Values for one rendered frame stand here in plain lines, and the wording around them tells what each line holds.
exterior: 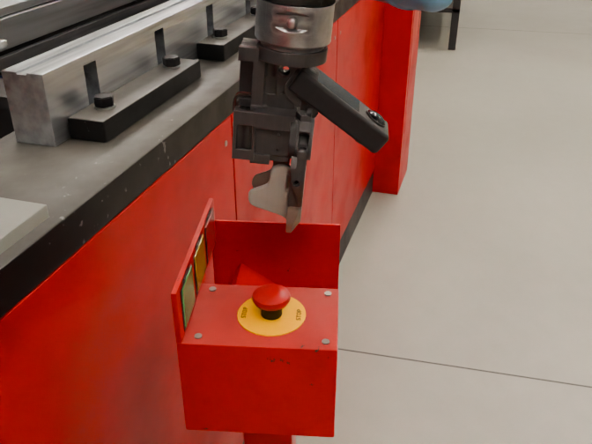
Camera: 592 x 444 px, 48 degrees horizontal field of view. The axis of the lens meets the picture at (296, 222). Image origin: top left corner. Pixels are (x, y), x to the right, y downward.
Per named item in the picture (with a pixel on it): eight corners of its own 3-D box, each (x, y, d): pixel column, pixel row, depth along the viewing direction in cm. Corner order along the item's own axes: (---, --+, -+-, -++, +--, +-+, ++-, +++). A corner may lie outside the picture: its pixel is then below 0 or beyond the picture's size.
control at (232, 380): (334, 438, 70) (339, 300, 62) (185, 430, 71) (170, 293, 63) (336, 321, 88) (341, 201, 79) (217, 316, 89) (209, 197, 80)
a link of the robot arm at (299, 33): (336, -5, 66) (334, 12, 59) (330, 40, 69) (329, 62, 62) (261, -12, 66) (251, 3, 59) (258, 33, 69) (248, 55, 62)
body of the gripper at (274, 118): (240, 137, 75) (246, 29, 69) (316, 145, 74) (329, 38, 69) (231, 166, 68) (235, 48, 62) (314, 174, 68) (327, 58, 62)
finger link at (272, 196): (247, 226, 76) (252, 152, 71) (299, 232, 76) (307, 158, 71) (244, 240, 73) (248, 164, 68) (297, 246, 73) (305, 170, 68)
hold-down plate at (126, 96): (106, 144, 86) (103, 122, 84) (70, 138, 87) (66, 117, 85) (202, 77, 111) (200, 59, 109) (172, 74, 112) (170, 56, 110)
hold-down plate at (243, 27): (225, 61, 119) (224, 44, 117) (196, 59, 120) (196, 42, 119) (277, 25, 144) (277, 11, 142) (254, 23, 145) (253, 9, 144)
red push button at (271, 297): (289, 331, 68) (289, 303, 66) (250, 329, 68) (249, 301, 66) (292, 308, 71) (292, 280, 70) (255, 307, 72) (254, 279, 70)
